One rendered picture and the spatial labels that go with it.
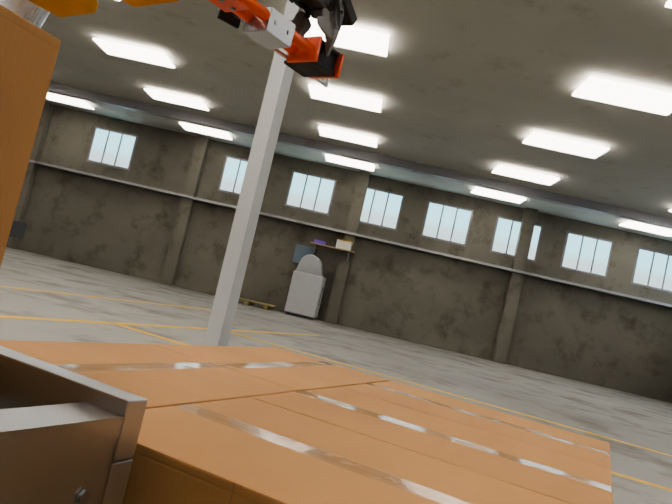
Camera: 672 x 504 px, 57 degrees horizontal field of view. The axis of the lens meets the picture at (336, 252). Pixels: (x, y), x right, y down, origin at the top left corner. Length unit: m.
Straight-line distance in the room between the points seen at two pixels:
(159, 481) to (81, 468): 0.13
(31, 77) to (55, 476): 0.39
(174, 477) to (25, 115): 0.41
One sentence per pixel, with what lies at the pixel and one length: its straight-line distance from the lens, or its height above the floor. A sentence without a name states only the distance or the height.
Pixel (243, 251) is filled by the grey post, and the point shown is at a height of 0.89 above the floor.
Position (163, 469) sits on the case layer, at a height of 0.53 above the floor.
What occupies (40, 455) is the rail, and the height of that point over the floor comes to 0.57.
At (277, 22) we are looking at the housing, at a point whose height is 1.20.
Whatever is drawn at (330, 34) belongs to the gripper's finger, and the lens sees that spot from 1.27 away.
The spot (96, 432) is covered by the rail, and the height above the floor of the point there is 0.58.
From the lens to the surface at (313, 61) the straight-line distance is 1.24.
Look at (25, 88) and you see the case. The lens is 0.72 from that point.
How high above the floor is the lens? 0.75
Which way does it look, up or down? 4 degrees up
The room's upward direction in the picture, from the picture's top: 13 degrees clockwise
